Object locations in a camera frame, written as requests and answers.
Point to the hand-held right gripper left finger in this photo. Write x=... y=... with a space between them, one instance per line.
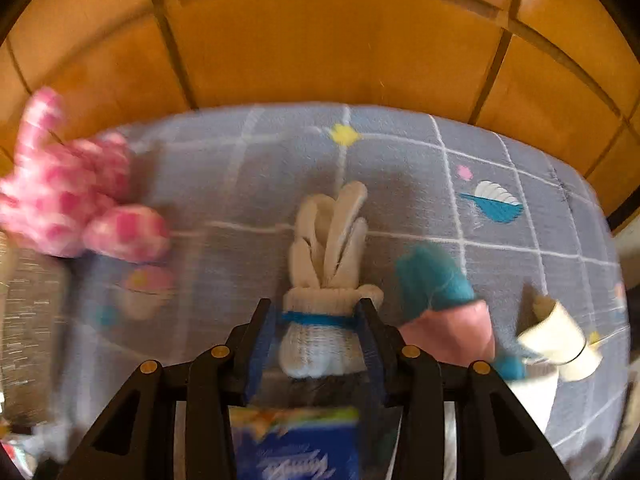
x=257 y=355

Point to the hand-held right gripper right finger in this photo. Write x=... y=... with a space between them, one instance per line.
x=372 y=355

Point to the white knit gloves bundle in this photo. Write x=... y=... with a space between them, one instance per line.
x=325 y=280

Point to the beige gauze roll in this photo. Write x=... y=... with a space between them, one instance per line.
x=555 y=332

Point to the blue tissue packet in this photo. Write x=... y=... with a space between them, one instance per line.
x=295 y=445

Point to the blue plush elephant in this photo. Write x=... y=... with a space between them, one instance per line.
x=435 y=280

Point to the grey checked bed sheet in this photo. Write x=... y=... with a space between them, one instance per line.
x=250 y=185

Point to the grey woven cloth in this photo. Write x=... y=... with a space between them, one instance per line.
x=30 y=320

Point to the pink spotted plush toy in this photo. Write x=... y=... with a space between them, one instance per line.
x=65 y=190

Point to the wooden panelled headboard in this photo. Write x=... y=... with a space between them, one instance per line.
x=320 y=35

